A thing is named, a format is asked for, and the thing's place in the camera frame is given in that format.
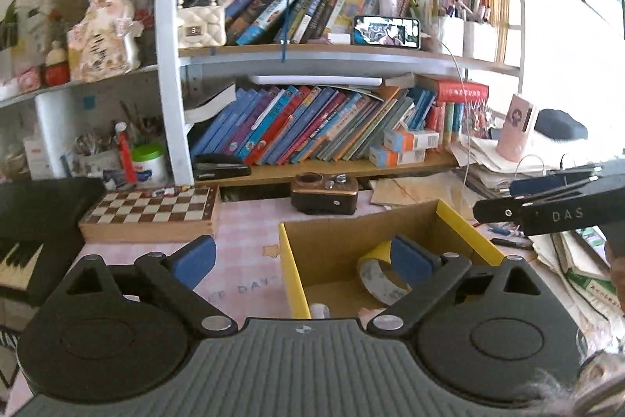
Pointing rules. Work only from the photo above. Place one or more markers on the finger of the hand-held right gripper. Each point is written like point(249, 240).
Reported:
point(498, 211)
point(542, 186)

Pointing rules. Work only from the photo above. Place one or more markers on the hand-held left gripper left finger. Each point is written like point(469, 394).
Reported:
point(195, 258)

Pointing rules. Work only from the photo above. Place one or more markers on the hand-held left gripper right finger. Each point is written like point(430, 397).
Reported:
point(412, 258)

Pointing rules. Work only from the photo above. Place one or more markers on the yellow tape roll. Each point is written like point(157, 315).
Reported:
point(373, 253)

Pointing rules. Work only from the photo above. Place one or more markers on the yellow cardboard box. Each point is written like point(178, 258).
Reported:
point(293, 270)

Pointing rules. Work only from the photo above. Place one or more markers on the small grey tape roll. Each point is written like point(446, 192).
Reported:
point(320, 310)

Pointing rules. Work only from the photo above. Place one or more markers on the pink checked cloth desktop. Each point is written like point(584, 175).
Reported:
point(244, 246)

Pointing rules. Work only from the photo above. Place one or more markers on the black pen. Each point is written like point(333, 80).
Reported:
point(512, 243)

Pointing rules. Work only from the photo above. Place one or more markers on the stack of papers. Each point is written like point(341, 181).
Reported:
point(488, 163)

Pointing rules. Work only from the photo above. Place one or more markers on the pink paper holder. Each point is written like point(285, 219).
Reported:
point(515, 129)

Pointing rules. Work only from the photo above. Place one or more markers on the tan paper envelopes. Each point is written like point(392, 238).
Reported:
point(410, 192)

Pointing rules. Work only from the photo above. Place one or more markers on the wooden chessboard box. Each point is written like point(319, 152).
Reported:
point(146, 207)

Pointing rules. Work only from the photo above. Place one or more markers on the green book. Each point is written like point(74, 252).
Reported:
point(598, 287)

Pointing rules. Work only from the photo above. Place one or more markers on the black stapler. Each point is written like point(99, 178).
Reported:
point(219, 163)

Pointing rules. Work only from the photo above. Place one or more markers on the white jar green lid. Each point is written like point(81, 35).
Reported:
point(149, 165)

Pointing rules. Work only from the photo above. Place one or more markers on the orange white medicine box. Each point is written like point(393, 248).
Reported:
point(395, 155)
point(410, 138)

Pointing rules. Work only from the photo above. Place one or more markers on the brown wooden radio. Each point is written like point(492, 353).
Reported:
point(322, 199)

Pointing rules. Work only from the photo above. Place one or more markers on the red tube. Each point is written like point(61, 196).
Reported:
point(128, 158)

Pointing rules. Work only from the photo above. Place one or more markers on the red dictionary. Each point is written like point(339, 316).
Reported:
point(461, 90)

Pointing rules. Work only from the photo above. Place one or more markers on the cup of paint brushes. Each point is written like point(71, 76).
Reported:
point(95, 163)

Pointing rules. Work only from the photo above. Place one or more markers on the white pen holder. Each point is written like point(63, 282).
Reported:
point(449, 36)
point(481, 41)

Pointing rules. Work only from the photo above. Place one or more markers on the black keyboard piano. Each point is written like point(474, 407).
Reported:
point(44, 207)

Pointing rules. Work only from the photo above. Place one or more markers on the row of blue children's books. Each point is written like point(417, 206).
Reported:
point(293, 124)

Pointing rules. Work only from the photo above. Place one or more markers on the grey fuzzy cloth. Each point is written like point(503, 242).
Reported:
point(600, 378)

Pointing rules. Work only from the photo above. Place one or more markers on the white framed wooden bookshelf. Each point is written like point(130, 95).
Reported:
point(168, 55)

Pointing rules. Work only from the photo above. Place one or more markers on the smartphone with lit screen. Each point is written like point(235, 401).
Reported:
point(385, 31)

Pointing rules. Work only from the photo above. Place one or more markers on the white quilted handbag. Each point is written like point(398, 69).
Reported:
point(200, 26)

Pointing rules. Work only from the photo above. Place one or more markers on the red round doll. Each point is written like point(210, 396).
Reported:
point(56, 70)

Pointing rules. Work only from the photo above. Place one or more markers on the cream floral figurine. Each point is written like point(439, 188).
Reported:
point(102, 41)

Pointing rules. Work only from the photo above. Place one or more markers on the row of leaning mixed books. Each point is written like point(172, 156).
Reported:
point(302, 1)

